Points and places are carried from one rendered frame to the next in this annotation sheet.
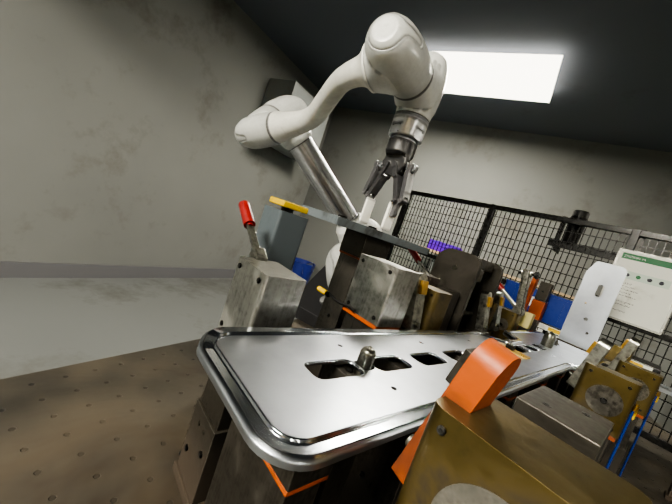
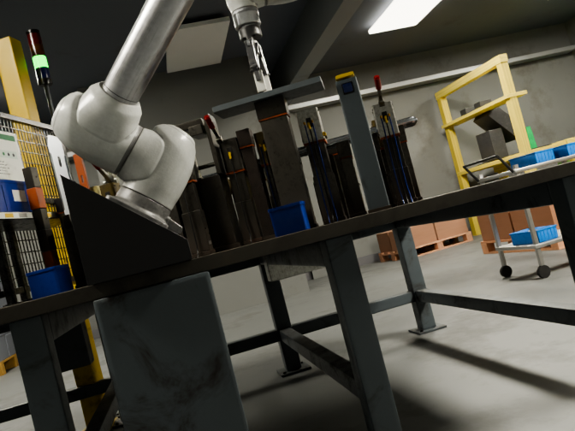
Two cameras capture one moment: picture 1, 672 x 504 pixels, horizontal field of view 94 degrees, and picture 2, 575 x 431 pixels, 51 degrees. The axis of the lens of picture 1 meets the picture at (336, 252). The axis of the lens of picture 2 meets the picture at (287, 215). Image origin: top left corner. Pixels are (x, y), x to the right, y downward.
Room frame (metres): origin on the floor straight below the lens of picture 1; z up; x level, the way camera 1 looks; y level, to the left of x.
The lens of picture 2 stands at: (2.10, 1.45, 0.70)
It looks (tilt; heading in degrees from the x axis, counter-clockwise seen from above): 2 degrees up; 231
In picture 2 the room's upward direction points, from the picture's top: 14 degrees counter-clockwise
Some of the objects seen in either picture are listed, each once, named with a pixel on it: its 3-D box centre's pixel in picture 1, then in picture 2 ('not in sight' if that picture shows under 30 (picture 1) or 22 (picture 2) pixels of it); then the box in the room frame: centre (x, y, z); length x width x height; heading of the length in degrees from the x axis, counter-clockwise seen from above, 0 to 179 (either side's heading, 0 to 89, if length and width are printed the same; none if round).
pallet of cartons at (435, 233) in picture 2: not in sight; (420, 227); (-4.31, -3.78, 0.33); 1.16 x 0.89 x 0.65; 152
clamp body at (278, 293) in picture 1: (232, 375); (394, 154); (0.46, 0.09, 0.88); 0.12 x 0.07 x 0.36; 43
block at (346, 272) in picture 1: (341, 314); (287, 165); (0.82, -0.07, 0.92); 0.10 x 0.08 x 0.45; 133
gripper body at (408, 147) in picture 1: (397, 158); (251, 41); (0.82, -0.07, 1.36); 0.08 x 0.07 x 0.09; 39
